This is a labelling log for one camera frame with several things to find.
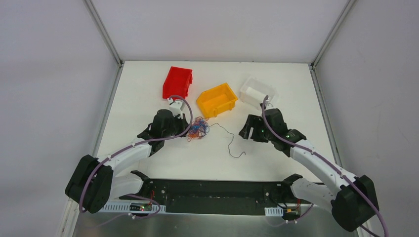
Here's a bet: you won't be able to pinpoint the white plastic bin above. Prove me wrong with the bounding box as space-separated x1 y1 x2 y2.
239 77 279 110

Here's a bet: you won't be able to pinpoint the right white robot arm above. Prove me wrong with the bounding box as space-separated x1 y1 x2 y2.
239 108 379 232

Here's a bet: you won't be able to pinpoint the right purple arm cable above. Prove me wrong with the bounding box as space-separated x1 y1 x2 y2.
261 95 390 237

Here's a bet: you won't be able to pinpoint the red plastic bin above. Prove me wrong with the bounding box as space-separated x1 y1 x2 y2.
162 66 193 99

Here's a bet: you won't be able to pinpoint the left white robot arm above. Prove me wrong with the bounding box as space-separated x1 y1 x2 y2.
65 109 189 213

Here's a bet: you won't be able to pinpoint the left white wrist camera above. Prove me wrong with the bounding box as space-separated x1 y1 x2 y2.
168 98 185 119

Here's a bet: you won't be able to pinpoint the yellow plastic bin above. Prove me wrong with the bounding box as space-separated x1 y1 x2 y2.
196 83 238 118

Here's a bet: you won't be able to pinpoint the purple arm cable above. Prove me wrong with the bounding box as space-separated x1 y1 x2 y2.
261 95 390 237
78 95 194 215

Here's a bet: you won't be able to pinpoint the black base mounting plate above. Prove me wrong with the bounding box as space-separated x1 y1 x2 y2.
135 179 307 220

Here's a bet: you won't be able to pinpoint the blue orange cable bundle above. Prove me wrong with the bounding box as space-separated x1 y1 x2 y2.
186 116 211 142

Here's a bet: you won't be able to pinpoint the dark grey cable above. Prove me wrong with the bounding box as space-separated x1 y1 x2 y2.
208 122 247 158

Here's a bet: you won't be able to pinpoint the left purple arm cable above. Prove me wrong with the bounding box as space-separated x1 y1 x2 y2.
78 95 194 215

